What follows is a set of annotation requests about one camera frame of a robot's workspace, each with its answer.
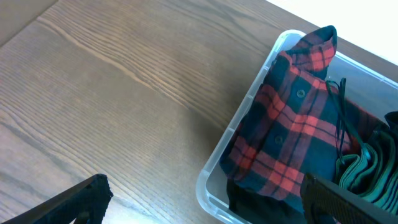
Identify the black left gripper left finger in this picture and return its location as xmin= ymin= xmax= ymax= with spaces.
xmin=3 ymin=174 xmax=113 ymax=224

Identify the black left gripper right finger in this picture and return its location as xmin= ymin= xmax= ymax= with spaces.
xmin=300 ymin=173 xmax=397 ymax=224

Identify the dark green garment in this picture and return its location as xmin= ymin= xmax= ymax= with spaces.
xmin=335 ymin=126 xmax=397 ymax=215

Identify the black garment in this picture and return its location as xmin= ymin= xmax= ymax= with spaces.
xmin=226 ymin=180 xmax=307 ymax=224

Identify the red navy plaid shirt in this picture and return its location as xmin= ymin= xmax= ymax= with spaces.
xmin=219 ymin=25 xmax=383 ymax=212

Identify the clear plastic storage bin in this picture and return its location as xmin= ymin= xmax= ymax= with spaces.
xmin=196 ymin=26 xmax=397 ymax=223

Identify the dark navy garment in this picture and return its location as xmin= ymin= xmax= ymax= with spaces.
xmin=384 ymin=111 xmax=398 ymax=131

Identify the thin black cord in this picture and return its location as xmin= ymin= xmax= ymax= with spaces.
xmin=325 ymin=77 xmax=371 ymax=166

